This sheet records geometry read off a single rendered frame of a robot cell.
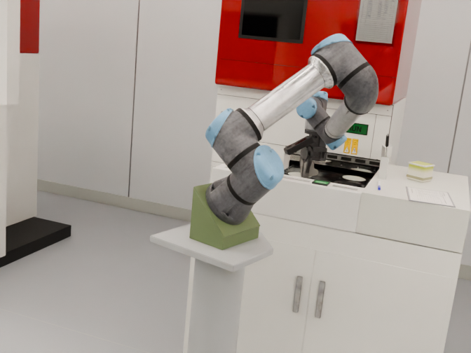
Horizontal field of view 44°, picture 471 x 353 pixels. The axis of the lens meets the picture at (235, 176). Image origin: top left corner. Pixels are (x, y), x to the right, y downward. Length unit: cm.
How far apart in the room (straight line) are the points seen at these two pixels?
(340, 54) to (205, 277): 79
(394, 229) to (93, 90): 336
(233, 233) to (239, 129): 31
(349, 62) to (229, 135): 42
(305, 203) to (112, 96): 299
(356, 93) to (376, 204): 43
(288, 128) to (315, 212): 72
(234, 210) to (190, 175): 286
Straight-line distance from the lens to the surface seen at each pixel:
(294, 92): 175
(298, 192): 208
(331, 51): 181
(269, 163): 167
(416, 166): 235
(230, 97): 278
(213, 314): 185
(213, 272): 180
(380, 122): 262
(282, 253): 215
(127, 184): 487
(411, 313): 214
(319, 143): 232
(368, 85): 181
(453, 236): 205
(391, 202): 203
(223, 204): 173
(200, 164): 453
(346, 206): 205
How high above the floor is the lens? 142
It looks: 13 degrees down
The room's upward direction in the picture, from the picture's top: 6 degrees clockwise
